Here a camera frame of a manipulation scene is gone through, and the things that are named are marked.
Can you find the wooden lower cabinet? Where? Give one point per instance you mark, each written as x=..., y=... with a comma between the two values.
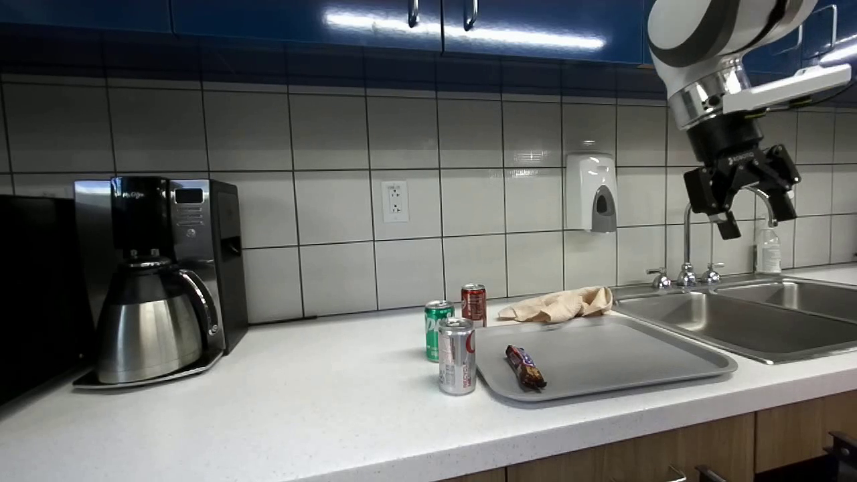
x=644, y=457

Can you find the steel coffee carafe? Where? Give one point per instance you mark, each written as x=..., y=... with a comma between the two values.
x=149, y=330

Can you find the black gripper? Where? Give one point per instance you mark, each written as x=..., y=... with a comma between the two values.
x=727, y=143

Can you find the white wall soap dispenser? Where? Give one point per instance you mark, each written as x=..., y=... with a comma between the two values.
x=590, y=191

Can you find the silver soda can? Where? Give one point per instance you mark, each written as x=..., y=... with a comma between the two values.
x=455, y=364

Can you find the green soda can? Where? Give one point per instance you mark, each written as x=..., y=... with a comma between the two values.
x=432, y=330

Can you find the red soda can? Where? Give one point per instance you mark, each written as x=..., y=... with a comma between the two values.
x=474, y=306

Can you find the white wall outlet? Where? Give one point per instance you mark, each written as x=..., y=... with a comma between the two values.
x=394, y=203

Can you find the black microwave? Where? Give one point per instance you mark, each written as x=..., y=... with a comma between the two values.
x=41, y=295

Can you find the blue cabinet door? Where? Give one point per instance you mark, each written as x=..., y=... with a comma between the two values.
x=625, y=17
x=268, y=14
x=88, y=12

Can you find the chrome gooseneck faucet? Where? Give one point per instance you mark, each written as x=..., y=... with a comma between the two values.
x=686, y=251

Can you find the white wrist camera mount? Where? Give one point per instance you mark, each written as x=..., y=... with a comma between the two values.
x=794, y=84

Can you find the clear soap bottle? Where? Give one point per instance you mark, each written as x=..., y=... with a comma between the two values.
x=769, y=255

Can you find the beige waffle cloth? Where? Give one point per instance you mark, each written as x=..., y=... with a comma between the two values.
x=557, y=306

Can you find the brown candy bar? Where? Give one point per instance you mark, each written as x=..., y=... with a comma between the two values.
x=525, y=369

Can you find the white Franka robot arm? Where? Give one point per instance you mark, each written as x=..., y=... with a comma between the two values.
x=683, y=30

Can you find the stainless steel double sink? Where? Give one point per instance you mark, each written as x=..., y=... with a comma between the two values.
x=759, y=322

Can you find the black coffee maker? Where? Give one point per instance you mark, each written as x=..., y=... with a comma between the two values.
x=209, y=232

